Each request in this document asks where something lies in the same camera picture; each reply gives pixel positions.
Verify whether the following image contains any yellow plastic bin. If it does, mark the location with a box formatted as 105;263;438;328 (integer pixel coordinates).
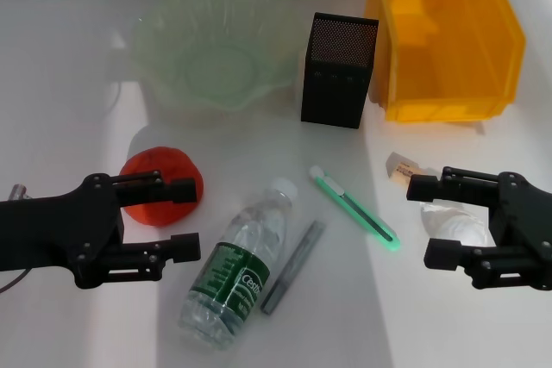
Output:
364;0;528;123

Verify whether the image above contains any green utility knife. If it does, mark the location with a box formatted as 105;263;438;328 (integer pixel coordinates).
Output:
308;164;402;254

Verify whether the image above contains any green wavy glass fruit plate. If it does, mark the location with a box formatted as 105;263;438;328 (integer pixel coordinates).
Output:
131;0;299;117

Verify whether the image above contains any white paper ball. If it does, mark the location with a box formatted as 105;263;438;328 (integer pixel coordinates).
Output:
417;201;493;246

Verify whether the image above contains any red-orange toy orange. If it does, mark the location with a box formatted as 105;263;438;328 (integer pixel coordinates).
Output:
119;146;205;228

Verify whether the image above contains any clear green-label water bottle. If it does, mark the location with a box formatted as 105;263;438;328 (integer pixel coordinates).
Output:
178;177;299;351

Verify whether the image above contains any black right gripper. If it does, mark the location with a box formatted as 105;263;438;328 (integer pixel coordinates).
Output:
405;165;552;292

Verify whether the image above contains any black mesh pen holder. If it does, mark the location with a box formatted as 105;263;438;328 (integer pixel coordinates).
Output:
300;11;380;130

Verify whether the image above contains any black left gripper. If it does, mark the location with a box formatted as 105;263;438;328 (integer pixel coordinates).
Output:
0;170;203;290

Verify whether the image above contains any left wrist cable with plug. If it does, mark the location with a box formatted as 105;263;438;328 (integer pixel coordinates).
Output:
0;183;32;296

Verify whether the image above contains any grey marker pen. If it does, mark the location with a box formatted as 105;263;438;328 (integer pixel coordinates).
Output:
260;220;327;316

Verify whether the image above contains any beige eraser with sleeve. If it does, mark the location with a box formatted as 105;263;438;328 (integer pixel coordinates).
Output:
385;152;426;183

